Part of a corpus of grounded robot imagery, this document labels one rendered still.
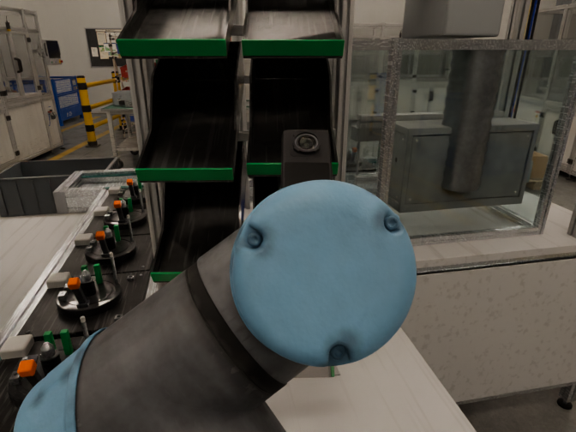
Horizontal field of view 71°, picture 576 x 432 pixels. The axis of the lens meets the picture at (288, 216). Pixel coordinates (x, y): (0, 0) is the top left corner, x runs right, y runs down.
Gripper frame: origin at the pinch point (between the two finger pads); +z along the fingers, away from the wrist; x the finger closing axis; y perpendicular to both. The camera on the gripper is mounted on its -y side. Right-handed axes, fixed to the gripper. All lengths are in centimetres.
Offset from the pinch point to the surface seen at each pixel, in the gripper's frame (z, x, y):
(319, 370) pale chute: 21.7, 4.9, 24.2
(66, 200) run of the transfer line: 126, -94, -16
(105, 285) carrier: 50, -44, 12
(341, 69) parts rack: 13.5, 8.4, -26.0
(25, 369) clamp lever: 12.9, -40.5, 20.5
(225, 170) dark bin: 4.1, -9.0, -8.3
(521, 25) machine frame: 119, 104, -90
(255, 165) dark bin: 6.5, -5.1, -9.4
